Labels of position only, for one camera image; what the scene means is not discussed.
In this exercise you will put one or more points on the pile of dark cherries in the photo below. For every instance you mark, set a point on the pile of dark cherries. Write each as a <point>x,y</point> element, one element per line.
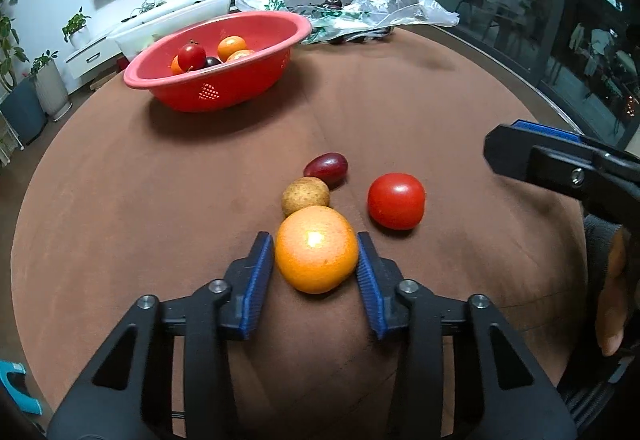
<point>332,4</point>

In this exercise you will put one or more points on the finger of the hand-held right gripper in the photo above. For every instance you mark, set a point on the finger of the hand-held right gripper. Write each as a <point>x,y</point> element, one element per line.
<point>520,158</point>
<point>555,133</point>

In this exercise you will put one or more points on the dark purple plum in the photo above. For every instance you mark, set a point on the dark purple plum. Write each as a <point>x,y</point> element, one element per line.
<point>212,62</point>

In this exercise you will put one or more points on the plant in white ribbed pot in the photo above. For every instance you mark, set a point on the plant in white ribbed pot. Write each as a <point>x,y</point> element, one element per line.
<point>50,88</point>

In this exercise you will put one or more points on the white television cabinet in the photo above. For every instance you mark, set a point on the white television cabinet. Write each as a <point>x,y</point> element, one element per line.
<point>150,20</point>

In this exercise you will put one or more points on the tall plant in blue-grey pot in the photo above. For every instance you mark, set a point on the tall plant in blue-grey pot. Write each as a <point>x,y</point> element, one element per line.
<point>20,80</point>

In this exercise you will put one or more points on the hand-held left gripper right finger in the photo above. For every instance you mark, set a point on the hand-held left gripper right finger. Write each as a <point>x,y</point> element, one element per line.
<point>372,292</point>

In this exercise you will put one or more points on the small plant in white pot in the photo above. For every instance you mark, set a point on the small plant in white pot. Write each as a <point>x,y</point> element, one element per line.
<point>77,30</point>

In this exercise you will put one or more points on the tan round fruit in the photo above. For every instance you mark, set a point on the tan round fruit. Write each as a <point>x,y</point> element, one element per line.
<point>304,195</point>

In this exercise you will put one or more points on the turquoise plastic stool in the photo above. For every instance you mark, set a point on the turquoise plastic stool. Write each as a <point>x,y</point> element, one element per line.
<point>20,385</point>

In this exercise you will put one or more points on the glass sliding door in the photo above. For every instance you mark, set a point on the glass sliding door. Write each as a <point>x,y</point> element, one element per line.
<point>525,20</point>

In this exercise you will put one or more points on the round orange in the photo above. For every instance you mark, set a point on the round orange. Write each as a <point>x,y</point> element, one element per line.
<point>316,250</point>
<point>232,46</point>

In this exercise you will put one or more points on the person's right hand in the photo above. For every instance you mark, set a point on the person's right hand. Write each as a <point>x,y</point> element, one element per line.
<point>620,300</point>

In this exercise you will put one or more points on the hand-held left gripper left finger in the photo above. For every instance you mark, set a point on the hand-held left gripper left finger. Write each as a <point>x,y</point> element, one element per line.
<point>255,290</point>

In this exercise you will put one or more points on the red plastic colander bowl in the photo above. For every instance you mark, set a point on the red plastic colander bowl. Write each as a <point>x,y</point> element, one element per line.
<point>235,80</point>

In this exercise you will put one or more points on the red tomato with stem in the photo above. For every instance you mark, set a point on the red tomato with stem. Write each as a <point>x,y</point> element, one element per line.
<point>191,56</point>

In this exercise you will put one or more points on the dark red plum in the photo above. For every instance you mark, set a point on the dark red plum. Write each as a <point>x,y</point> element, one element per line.
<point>326,169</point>

